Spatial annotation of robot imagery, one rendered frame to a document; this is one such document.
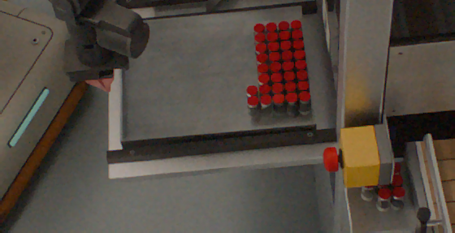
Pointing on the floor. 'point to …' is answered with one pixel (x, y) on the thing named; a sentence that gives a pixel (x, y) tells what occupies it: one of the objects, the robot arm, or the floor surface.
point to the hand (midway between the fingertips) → (107, 85)
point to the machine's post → (361, 62)
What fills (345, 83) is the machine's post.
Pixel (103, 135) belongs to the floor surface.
